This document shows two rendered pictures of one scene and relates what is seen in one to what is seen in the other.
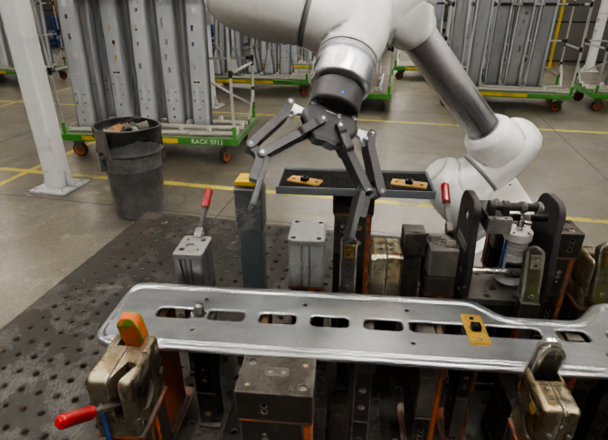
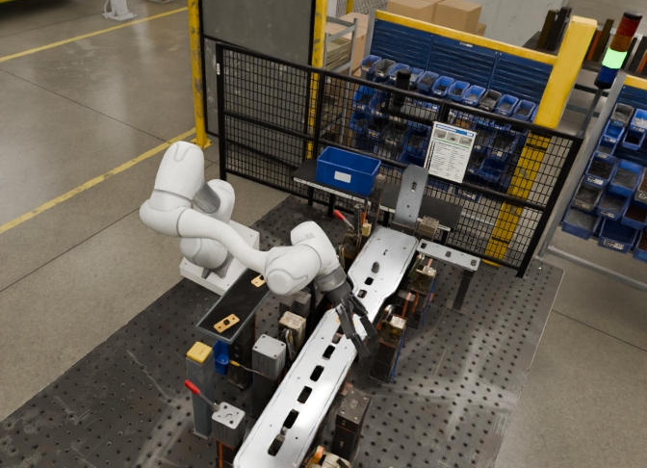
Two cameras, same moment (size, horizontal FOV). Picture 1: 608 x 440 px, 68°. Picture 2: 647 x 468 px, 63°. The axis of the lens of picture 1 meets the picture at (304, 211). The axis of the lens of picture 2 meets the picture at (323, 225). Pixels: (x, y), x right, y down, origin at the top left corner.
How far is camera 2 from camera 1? 1.53 m
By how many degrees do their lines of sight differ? 63
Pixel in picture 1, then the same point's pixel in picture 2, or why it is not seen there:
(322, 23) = (324, 265)
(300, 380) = (361, 397)
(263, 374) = (352, 409)
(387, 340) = (340, 355)
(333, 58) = (340, 277)
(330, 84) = (346, 288)
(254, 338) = (316, 409)
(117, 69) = not seen: outside the picture
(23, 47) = not seen: outside the picture
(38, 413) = not seen: outside the picture
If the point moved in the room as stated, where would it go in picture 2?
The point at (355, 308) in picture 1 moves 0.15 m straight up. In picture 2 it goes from (311, 357) to (315, 330)
